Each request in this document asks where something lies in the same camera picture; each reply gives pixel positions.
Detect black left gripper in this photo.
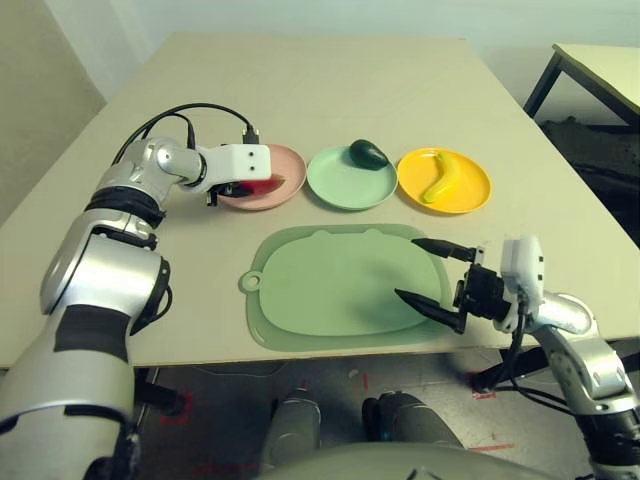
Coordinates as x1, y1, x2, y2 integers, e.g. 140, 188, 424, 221
204, 181, 252, 209

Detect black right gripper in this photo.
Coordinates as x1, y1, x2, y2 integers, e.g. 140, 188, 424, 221
393, 237, 506, 336

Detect watermelon slice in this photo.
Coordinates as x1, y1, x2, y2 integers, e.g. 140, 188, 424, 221
234, 172, 287, 197

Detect yellow banana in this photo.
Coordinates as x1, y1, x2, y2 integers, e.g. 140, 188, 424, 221
420, 152, 460, 205

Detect dark green avocado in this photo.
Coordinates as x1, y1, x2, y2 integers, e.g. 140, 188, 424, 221
348, 138, 390, 170

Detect pink plate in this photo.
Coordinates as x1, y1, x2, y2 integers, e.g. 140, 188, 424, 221
215, 143, 307, 212

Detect yellow plate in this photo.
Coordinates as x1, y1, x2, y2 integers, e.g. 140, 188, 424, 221
397, 147, 492, 215

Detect black table base bar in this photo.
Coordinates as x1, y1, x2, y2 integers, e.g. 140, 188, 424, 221
134, 368, 195, 417
472, 344, 551, 394

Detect green silicone tray mat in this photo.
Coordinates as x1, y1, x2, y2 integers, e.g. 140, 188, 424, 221
238, 223, 451, 354

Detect green plate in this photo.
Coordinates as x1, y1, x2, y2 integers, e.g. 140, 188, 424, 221
306, 144, 399, 211

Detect grey robot right leg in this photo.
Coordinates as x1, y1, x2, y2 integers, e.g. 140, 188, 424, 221
362, 392, 464, 449

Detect grey robot leg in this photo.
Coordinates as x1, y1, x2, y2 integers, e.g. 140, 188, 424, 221
362, 392, 464, 449
262, 389, 322, 467

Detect grey robot torso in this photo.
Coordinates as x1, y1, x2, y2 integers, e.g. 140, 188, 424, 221
259, 442, 556, 480

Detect grey robot left leg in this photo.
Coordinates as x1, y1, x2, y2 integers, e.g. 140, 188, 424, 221
262, 389, 322, 467

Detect beige side table black legs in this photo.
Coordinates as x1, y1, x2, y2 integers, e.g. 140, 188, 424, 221
522, 43, 640, 119

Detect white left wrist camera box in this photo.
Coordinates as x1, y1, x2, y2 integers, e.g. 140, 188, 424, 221
202, 143, 273, 194

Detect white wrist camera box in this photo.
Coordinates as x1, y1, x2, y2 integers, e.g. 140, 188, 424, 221
492, 234, 546, 334
202, 143, 273, 194

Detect short black left arm cable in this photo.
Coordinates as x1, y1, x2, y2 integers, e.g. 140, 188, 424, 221
134, 113, 197, 150

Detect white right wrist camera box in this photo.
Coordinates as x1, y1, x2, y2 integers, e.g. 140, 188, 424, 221
492, 234, 546, 334

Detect long black left arm cable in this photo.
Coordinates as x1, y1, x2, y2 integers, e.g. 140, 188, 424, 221
110, 102, 262, 166

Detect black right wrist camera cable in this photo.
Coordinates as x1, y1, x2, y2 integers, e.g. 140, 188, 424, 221
497, 294, 576, 409

